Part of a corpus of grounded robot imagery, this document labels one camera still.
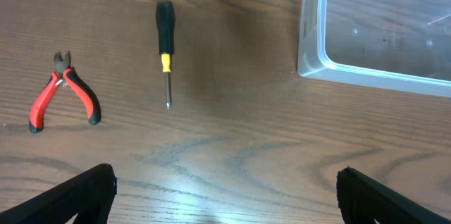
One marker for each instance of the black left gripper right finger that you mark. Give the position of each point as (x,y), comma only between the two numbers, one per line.
(364,200)

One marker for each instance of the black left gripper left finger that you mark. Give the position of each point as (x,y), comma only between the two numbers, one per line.
(86,198)

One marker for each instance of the black yellow screwdriver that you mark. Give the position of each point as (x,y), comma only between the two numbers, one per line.
(165,22)

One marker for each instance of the clear plastic container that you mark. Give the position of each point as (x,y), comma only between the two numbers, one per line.
(401,45)

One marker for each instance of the red handled pliers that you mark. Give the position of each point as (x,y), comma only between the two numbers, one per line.
(64,72)

